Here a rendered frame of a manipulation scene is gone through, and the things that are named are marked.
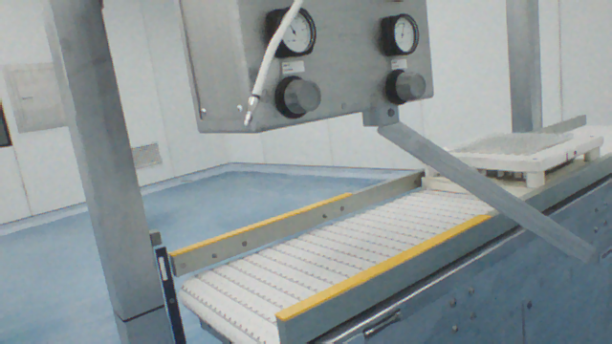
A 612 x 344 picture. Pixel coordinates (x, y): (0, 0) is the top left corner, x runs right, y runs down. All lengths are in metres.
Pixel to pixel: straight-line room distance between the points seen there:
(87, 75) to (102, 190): 0.14
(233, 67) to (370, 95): 0.13
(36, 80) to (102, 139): 4.94
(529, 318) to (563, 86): 3.10
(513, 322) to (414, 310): 0.35
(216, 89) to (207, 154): 6.02
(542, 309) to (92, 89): 0.83
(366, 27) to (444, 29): 3.83
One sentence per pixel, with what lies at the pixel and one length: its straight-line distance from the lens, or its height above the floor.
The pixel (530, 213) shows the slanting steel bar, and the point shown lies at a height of 0.88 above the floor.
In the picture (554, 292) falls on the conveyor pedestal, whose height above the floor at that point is 0.61.
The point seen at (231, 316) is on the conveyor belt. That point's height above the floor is 0.81.
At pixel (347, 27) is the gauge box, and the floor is 1.10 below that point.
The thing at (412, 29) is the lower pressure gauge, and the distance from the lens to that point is 0.46.
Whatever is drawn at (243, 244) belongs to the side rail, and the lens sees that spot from 0.71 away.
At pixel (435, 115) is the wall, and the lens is 4.34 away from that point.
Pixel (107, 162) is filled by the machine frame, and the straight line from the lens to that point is 0.64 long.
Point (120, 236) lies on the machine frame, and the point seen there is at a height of 0.90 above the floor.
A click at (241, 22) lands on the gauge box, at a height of 1.11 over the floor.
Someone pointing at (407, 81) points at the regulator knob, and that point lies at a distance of 0.43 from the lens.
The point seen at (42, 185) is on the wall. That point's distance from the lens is 5.58.
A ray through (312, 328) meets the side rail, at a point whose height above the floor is 0.83.
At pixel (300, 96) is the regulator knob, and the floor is 1.05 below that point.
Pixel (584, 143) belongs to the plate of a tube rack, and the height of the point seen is 0.89.
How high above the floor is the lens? 1.06
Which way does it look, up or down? 12 degrees down
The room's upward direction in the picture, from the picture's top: 8 degrees counter-clockwise
